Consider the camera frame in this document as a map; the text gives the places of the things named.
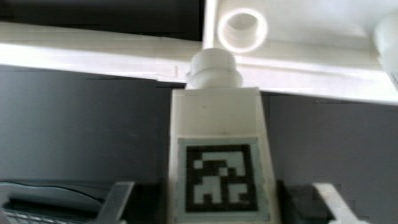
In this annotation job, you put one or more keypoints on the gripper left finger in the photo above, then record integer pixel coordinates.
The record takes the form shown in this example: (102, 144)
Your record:
(114, 205)

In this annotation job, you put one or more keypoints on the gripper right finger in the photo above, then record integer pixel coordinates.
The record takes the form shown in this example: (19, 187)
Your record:
(337, 205)

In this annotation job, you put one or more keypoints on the white table leg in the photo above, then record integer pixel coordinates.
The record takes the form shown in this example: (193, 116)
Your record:
(221, 188)

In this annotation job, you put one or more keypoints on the white square table top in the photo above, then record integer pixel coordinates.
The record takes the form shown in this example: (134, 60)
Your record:
(306, 38)

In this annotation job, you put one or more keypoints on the white U-shaped obstacle fence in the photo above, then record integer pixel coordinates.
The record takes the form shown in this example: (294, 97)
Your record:
(154, 58)

